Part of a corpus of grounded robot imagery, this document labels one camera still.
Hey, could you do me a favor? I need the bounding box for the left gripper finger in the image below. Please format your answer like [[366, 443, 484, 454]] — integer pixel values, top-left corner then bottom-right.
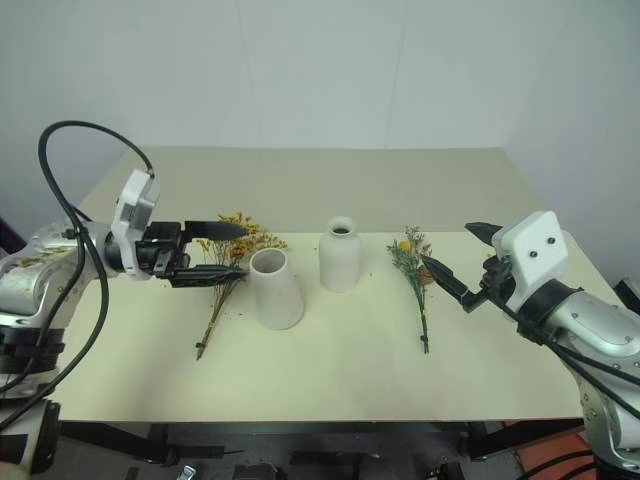
[[167, 265, 250, 290], [183, 219, 249, 241]]

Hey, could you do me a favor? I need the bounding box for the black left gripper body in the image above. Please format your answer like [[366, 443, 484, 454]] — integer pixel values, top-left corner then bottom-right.
[[134, 221, 192, 279]]

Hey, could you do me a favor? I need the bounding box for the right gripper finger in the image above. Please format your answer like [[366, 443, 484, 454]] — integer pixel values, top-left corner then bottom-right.
[[419, 254, 486, 314], [464, 221, 503, 247]]

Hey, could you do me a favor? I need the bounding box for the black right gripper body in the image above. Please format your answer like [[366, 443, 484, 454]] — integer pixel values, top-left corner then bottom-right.
[[480, 253, 517, 310]]

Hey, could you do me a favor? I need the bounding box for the white tapered wide-mouth vase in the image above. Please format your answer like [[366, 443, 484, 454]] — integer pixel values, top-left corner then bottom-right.
[[248, 248, 305, 331]]

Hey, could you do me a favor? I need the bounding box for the white bottle-shaped vase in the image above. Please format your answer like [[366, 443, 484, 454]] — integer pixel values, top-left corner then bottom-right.
[[318, 216, 364, 293]]

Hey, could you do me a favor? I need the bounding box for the green flower bunch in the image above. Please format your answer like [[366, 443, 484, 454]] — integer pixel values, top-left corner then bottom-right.
[[386, 225, 434, 355]]

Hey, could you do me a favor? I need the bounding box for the yellow dried flower bunch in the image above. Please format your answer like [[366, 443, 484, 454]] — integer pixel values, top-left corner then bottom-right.
[[194, 212, 290, 361]]

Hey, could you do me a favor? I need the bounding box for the dark box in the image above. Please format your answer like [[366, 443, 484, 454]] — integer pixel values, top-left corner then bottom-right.
[[613, 278, 640, 317]]

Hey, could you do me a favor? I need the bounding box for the dark purple object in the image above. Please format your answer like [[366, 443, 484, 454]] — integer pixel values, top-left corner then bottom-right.
[[0, 214, 22, 262]]

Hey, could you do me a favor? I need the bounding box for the orange floor object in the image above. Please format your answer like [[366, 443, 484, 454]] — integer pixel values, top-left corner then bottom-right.
[[514, 431, 597, 480]]

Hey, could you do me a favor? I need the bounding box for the black and white robot body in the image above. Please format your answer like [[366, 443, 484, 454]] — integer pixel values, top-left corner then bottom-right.
[[0, 398, 62, 477]]

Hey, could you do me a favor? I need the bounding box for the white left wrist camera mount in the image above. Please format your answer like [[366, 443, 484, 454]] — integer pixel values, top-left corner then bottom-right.
[[110, 168, 162, 279]]

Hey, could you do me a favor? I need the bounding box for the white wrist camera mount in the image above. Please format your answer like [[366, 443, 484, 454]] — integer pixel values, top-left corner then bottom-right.
[[491, 210, 569, 314], [110, 168, 162, 279]]

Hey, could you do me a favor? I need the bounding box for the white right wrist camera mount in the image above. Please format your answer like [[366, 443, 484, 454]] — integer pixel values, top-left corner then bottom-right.
[[491, 210, 569, 314]]

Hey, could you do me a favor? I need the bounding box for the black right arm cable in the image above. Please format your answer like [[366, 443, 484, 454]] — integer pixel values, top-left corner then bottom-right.
[[499, 299, 640, 389]]

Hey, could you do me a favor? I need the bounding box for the black table frame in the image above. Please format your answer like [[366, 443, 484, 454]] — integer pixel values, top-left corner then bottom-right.
[[57, 421, 589, 464]]

